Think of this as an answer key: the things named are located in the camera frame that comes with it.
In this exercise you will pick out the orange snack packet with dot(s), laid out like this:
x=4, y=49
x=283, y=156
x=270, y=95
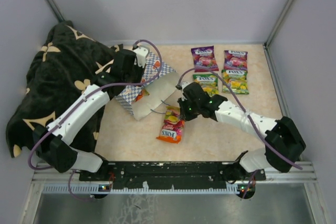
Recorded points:
x=172, y=127
x=141, y=95

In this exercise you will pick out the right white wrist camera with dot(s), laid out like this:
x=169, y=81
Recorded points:
x=182, y=85

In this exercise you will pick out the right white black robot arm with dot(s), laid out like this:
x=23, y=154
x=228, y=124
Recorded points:
x=283, y=143

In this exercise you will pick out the aluminium frame rail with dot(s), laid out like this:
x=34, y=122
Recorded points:
x=306, y=175

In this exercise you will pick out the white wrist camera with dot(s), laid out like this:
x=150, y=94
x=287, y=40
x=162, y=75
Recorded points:
x=142, y=53
x=182, y=85

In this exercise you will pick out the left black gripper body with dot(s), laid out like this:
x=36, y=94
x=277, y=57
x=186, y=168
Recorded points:
x=134, y=76

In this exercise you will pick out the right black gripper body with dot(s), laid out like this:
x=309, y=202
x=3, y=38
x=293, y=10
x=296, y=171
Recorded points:
x=190, y=110

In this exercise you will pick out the blue checkered paper bag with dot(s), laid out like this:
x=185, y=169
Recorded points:
x=159, y=89

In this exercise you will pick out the black floral blanket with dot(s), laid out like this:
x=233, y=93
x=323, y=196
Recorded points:
x=58, y=75

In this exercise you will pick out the green Fox's candy packet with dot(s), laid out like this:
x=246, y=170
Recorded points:
x=208, y=82

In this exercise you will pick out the purple snack packet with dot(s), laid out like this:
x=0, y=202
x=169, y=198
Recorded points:
x=204, y=59
x=235, y=60

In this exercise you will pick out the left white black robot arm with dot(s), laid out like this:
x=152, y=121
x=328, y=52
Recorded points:
x=53, y=142

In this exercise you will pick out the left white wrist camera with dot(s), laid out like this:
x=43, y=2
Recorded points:
x=142, y=53

